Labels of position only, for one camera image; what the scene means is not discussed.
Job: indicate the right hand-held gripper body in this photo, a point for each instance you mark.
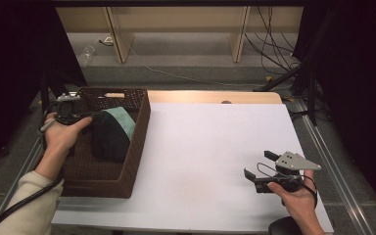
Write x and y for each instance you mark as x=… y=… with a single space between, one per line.
x=290 y=161

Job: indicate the person's left hand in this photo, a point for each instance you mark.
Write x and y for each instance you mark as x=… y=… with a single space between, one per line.
x=60 y=137

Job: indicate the aluminium rail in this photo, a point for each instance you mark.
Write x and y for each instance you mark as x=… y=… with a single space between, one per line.
x=26 y=163
x=339 y=186

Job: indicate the small white adapter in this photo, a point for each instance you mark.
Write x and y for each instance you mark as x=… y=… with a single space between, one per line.
x=108 y=41

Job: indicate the black and green garment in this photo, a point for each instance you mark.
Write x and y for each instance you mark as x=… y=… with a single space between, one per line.
x=111 y=140

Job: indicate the light wooden shelf unit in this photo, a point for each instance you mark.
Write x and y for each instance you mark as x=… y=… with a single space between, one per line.
x=176 y=19

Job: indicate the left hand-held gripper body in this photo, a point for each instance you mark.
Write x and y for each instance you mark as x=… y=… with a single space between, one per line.
x=68 y=109

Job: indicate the black tripod stand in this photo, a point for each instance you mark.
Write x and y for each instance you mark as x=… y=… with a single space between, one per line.
x=312 y=98

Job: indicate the black round seat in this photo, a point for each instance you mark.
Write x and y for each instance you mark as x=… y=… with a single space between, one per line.
x=282 y=226

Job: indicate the brown woven basket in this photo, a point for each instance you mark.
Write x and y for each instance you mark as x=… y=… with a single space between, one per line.
x=94 y=176

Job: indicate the wooden table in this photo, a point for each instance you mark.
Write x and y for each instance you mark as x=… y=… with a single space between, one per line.
x=209 y=97

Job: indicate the clear plastic bottle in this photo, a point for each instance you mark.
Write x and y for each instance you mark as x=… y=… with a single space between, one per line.
x=86 y=56

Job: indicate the dark curtain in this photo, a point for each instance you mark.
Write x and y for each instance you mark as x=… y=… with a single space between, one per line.
x=13 y=65
x=365 y=81

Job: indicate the person's right hand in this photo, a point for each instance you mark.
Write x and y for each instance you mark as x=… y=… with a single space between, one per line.
x=300 y=202

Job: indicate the white table sheet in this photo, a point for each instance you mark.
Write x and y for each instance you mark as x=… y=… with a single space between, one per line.
x=192 y=163

